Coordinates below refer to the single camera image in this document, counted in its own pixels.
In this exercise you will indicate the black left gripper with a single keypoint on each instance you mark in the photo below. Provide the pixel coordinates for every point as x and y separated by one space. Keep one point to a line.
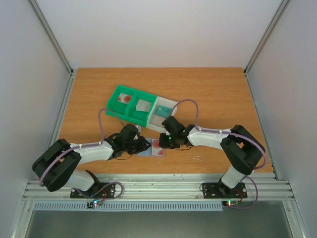
143 140

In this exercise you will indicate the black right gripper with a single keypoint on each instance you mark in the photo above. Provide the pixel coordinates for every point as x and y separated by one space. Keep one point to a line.
165 141

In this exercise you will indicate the white red circles card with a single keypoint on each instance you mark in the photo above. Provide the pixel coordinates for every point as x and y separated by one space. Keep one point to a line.
156 149

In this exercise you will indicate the white floral credit card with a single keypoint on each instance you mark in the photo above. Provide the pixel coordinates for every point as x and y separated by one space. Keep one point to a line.
146 106

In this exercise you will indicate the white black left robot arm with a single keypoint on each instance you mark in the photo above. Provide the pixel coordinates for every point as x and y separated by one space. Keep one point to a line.
57 167

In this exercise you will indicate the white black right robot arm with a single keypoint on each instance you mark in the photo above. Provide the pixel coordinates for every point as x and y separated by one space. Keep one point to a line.
241 148

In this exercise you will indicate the teal credit card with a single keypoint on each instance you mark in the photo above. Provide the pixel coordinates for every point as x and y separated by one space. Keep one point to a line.
163 111

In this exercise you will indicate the silver grey card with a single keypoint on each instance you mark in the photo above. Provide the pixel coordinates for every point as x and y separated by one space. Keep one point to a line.
139 105

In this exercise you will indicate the red patterned card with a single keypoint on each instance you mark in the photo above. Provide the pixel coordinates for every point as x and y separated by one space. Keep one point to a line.
124 98

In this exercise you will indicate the white storage bin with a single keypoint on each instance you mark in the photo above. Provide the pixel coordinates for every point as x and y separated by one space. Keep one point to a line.
154 122

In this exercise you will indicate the green double storage bin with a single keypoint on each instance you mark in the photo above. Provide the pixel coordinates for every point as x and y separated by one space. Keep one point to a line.
127 111

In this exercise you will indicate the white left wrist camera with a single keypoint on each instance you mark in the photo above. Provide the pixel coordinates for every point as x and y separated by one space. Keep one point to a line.
139 128

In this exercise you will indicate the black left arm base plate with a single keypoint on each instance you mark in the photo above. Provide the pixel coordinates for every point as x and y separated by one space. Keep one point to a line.
97 191

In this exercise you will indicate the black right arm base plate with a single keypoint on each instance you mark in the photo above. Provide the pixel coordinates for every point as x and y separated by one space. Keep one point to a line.
213 190

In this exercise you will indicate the aluminium front rail frame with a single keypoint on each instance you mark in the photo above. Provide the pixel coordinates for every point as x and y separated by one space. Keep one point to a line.
177 187

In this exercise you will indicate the grey slotted cable duct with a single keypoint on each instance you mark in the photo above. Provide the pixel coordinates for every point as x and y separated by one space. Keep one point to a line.
128 206

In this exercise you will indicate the right aluminium corner post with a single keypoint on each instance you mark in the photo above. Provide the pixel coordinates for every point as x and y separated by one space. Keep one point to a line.
266 35

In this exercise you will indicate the aluminium corner post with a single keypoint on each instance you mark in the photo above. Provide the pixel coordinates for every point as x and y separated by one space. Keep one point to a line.
45 25
266 35

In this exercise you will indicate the left aluminium corner post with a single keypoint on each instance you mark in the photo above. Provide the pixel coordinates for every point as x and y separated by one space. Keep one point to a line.
45 25

